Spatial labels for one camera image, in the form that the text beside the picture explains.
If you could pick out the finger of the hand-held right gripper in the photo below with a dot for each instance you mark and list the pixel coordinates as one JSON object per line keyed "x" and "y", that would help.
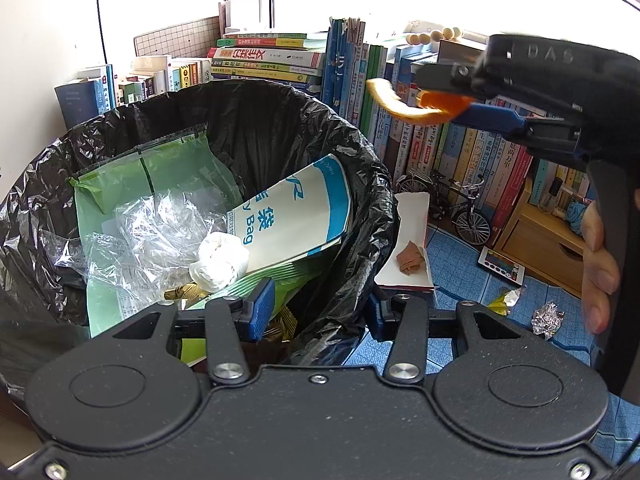
{"x": 450, "y": 77}
{"x": 490, "y": 115}

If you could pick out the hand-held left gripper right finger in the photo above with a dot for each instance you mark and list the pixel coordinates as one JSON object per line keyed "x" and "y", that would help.
{"x": 377, "y": 315}

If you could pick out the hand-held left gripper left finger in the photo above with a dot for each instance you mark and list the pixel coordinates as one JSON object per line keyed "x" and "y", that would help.
{"x": 262, "y": 305}

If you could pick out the large orange peel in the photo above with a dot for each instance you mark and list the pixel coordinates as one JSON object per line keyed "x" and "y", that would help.
{"x": 400, "y": 107}

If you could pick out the white tissue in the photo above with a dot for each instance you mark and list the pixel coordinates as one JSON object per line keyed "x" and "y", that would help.
{"x": 220, "y": 260}

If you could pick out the brown paper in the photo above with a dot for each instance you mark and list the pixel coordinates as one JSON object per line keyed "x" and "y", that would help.
{"x": 410, "y": 259}

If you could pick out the white and orange cardboard sheet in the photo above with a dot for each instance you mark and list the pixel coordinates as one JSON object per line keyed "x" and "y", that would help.
{"x": 407, "y": 220}

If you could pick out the white and blue paper bag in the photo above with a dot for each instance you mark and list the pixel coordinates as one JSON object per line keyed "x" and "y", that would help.
{"x": 300, "y": 210}

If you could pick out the yellow foil wrapper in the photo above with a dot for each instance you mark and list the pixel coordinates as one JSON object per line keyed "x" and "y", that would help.
{"x": 505, "y": 300}

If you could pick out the clear plastic bag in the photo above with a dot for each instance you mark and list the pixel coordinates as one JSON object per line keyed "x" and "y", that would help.
{"x": 150, "y": 225}

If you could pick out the bin with black liner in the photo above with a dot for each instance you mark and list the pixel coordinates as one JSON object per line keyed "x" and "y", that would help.
{"x": 300, "y": 120}

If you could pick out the green plastic bag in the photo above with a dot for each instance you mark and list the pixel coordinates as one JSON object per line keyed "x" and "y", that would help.
{"x": 175, "y": 165}

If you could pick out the silver foil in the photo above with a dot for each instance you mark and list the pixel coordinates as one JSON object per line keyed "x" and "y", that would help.
{"x": 547, "y": 320}

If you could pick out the person's right hand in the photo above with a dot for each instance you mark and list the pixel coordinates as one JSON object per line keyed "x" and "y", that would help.
{"x": 600, "y": 270}

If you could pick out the silver flat box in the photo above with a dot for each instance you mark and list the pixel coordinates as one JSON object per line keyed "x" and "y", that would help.
{"x": 455, "y": 52}

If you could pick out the long row of upright books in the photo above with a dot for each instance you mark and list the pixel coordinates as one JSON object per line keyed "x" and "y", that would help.
{"x": 360, "y": 75}

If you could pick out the blue checked mat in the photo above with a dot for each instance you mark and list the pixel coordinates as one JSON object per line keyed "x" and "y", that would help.
{"x": 465, "y": 280}

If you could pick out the small dark-capped bottle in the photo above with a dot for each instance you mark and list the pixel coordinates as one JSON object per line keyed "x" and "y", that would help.
{"x": 553, "y": 195}

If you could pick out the black model bicycle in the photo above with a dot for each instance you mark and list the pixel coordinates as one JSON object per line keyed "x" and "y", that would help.
{"x": 440, "y": 205}

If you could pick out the blue yarn ball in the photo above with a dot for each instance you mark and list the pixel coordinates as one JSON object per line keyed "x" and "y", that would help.
{"x": 577, "y": 217}

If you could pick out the wooden drawer box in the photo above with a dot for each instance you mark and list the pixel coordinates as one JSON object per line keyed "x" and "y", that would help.
{"x": 540, "y": 245}

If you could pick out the stack of flat-lying books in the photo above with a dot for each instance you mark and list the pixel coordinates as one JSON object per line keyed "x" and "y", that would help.
{"x": 265, "y": 60}

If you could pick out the white paper box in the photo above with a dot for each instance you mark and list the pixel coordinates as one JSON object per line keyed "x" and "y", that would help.
{"x": 245, "y": 15}

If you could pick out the short row of small books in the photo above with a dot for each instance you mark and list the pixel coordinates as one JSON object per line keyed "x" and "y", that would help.
{"x": 145, "y": 80}

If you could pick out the white grid board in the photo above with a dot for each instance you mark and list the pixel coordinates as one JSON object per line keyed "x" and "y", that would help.
{"x": 175, "y": 35}

